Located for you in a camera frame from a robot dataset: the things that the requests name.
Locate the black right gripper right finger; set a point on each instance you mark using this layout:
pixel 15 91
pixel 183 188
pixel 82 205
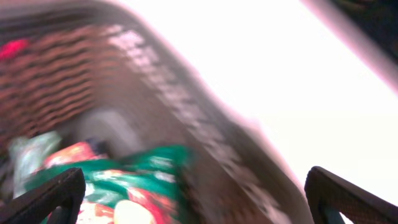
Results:
pixel 330 198

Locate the grey plastic laundry basket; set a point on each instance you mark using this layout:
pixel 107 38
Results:
pixel 93 70

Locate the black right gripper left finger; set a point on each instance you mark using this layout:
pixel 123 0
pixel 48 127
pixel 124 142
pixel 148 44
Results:
pixel 57 201

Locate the Kleenex tissue multipack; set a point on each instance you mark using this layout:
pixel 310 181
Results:
pixel 91 149

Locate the green Nescafe coffee bag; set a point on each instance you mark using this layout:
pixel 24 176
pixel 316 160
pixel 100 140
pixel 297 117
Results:
pixel 152 180

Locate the teal wet wipes packet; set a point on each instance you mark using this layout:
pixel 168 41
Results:
pixel 28 156

